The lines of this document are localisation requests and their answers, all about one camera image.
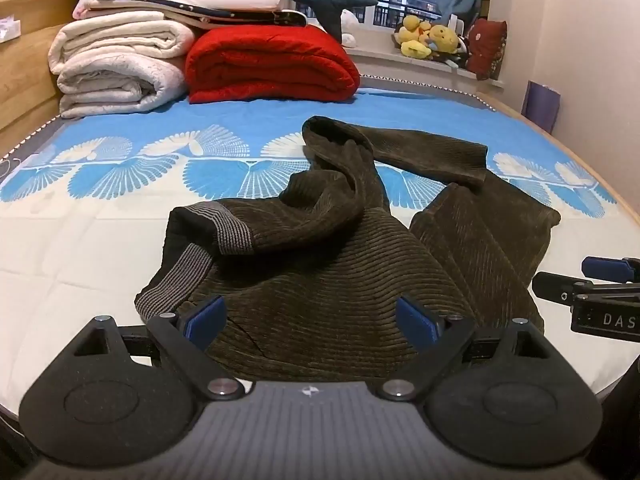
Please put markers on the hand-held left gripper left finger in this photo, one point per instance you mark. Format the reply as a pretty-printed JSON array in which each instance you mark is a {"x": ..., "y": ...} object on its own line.
[{"x": 206, "y": 321}]

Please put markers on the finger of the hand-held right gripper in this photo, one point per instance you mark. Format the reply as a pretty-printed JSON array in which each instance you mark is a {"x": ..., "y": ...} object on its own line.
[
  {"x": 552, "y": 287},
  {"x": 602, "y": 266}
]

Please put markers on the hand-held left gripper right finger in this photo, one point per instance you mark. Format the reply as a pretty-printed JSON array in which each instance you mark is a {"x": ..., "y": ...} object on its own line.
[{"x": 414, "y": 321}]

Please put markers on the blue white feather-print bed sheet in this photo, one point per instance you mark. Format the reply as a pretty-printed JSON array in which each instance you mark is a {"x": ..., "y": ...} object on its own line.
[{"x": 100, "y": 220}]

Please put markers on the dark red cushion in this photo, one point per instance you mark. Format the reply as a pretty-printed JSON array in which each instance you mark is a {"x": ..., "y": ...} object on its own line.
[{"x": 486, "y": 49}]

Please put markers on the white windowsill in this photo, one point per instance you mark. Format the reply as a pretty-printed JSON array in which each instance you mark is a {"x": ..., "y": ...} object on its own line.
[{"x": 385, "y": 60}]

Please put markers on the red folded quilt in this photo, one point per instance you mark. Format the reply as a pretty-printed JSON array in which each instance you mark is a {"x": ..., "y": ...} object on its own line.
[{"x": 270, "y": 62}]

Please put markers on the yellow plush toy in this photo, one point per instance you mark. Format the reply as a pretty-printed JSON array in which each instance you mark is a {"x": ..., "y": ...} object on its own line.
[
  {"x": 442, "y": 39},
  {"x": 414, "y": 35}
]

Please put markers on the cream folded blanket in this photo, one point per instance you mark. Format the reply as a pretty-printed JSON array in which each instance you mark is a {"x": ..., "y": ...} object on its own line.
[{"x": 120, "y": 35}]

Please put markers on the navy patterned folded blanket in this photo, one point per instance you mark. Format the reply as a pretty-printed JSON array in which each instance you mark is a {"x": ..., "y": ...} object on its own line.
[{"x": 240, "y": 16}]

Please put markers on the tissue box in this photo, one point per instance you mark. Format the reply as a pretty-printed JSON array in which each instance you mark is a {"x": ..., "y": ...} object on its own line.
[{"x": 9, "y": 30}]

